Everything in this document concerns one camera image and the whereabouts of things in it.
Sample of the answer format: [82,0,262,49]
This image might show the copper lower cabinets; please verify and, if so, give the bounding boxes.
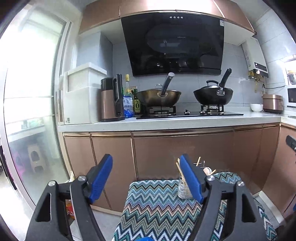
[63,123,295,216]

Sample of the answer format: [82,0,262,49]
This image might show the orange oil bottle on floor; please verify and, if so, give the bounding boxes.
[65,171,75,220]

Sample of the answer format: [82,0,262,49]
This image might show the copper rice cooker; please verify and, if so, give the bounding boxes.
[262,94,283,114]

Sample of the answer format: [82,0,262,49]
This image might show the white bowl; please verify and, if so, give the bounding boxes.
[250,104,263,113]

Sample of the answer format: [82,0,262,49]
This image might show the white microwave oven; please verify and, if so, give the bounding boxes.
[287,85,296,108]

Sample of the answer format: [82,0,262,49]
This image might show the zigzag patterned cloth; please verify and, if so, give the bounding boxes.
[113,172,277,240]

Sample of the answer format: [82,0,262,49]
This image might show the plastic stool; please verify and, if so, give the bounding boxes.
[28,144,46,173]

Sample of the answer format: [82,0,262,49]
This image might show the metal pot on shelf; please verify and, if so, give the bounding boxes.
[287,71,296,85]

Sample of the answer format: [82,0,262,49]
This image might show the white salt bag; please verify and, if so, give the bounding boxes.
[123,96,134,118]

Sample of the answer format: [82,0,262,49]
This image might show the copper electric kettle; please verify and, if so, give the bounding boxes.
[100,74,125,122]

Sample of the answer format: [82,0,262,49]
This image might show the black gas stove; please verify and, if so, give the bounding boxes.
[136,105,243,120]

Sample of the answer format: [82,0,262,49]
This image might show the green bottle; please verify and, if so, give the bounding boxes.
[133,88,142,115]

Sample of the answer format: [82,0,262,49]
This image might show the white gas water heater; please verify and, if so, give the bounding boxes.
[242,37,269,78]

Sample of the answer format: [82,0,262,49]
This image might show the black wok with lid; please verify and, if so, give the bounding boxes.
[194,68,233,105]

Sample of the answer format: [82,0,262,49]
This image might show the bronze wok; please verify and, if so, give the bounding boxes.
[136,72,181,108]

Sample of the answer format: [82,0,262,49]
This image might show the yellow cap oil bottle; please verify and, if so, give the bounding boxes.
[125,74,132,97]

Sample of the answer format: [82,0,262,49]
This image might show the white storage box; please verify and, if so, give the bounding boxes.
[61,62,107,125]

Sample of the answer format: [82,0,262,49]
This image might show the black range hood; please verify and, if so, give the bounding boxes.
[121,12,224,76]

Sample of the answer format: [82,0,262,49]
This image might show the wire and plastic utensil holder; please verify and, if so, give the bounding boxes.
[176,159,212,200]

